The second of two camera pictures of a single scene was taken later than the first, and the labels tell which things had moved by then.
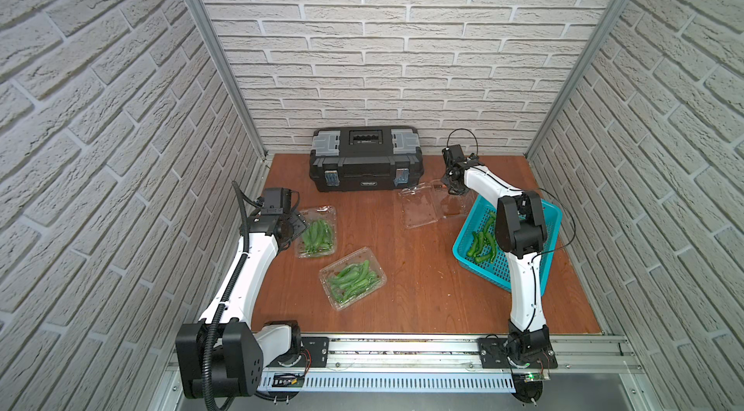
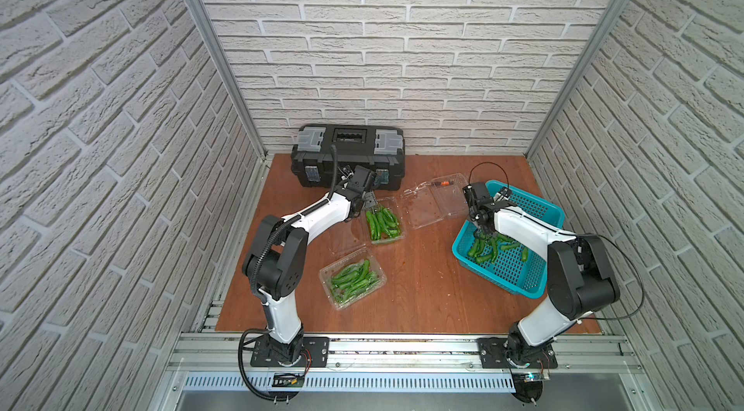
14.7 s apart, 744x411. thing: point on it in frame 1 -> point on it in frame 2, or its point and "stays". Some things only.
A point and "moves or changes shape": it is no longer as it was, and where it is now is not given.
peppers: x=352 y=281 stays
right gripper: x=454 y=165 -> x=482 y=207
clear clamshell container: x=320 y=237 moves or changes shape
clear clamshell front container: x=352 y=277 stays
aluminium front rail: x=460 y=355 stays
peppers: x=317 y=237 -> x=383 y=222
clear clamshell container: x=429 y=202 stays
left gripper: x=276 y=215 -> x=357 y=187
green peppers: x=483 y=245 stays
